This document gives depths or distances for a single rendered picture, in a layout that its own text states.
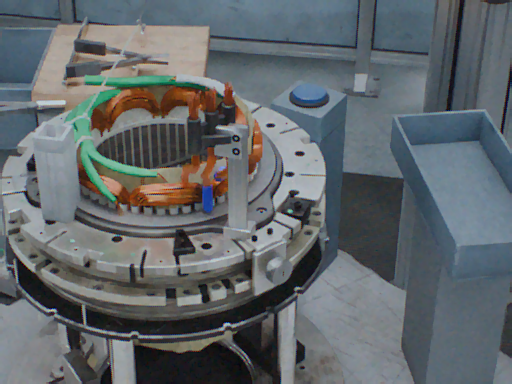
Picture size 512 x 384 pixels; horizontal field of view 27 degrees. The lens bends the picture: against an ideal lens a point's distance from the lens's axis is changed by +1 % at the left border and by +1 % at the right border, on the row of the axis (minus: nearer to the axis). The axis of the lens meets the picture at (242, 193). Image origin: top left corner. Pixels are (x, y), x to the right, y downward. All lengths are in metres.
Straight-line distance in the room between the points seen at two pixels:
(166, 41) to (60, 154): 0.46
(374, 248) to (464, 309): 1.60
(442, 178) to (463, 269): 0.18
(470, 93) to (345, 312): 0.32
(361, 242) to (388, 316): 1.42
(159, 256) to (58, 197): 0.11
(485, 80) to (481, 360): 0.34
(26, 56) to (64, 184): 0.51
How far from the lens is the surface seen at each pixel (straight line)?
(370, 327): 1.35
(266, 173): 1.03
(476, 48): 1.32
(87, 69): 1.26
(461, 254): 1.02
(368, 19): 3.40
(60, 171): 0.96
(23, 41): 1.44
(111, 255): 0.94
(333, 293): 1.39
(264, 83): 3.53
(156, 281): 0.96
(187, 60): 1.32
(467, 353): 1.22
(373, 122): 3.33
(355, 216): 2.87
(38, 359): 1.29
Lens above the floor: 1.66
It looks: 34 degrees down
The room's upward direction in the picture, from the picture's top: straight up
